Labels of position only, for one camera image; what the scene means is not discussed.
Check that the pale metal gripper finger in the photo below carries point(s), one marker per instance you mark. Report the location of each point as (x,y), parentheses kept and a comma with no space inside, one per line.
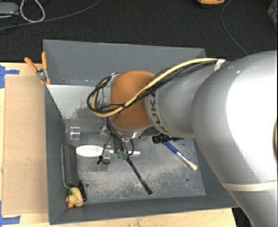
(107,148)
(106,158)

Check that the clear glass block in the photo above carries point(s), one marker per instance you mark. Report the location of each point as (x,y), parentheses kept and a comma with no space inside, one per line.
(73,133)

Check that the brown cardboard board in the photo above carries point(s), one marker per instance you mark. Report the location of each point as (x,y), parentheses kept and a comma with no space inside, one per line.
(23,138)

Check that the grey metal bin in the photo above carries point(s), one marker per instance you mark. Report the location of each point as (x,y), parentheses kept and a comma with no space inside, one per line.
(167,174)

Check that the black thin stick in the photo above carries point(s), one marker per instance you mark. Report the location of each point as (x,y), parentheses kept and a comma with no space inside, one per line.
(140,177)

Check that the small black block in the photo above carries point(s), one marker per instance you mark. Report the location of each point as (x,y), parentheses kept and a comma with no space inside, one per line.
(83,190)

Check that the yellow rubber duck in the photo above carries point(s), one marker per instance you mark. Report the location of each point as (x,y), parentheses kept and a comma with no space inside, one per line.
(74,197)

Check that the white plastic spoon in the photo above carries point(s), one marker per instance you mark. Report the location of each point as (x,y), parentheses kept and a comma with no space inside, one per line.
(88,151)

